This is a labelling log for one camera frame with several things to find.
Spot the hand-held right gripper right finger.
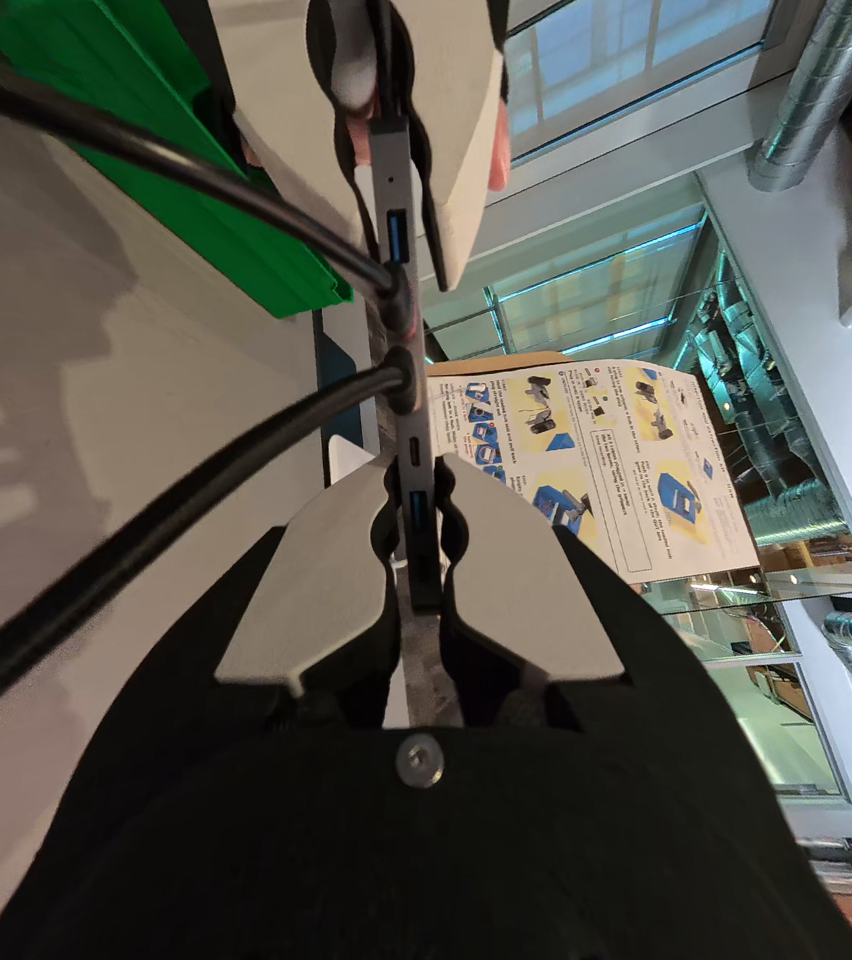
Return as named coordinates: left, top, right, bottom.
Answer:
left=433, top=453, right=626, bottom=729

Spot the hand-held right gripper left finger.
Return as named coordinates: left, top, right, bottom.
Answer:
left=213, top=455, right=405, bottom=729

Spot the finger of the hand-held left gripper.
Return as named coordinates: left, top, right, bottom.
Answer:
left=396, top=0, right=507, bottom=295
left=208, top=0, right=384, bottom=252

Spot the black hub cable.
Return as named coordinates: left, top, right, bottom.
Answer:
left=373, top=0, right=401, bottom=121

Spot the green plastic box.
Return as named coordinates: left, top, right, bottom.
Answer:
left=0, top=0, right=356, bottom=320

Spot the red plug usb cable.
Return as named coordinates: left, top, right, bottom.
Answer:
left=0, top=45, right=418, bottom=333

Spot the orange plug usb cable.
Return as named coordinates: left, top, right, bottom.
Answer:
left=0, top=345, right=429, bottom=740

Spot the grey usb hub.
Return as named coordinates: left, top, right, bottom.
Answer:
left=366, top=116, right=446, bottom=612

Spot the person's left hand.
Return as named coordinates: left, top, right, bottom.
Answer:
left=487, top=97, right=512, bottom=194

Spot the printed instruction sheet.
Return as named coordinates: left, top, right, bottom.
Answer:
left=426, top=360, right=761, bottom=586

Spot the frosted glass window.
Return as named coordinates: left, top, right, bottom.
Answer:
left=504, top=0, right=780, bottom=162

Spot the silver spiral duct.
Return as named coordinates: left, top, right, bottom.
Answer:
left=748, top=0, right=852, bottom=192

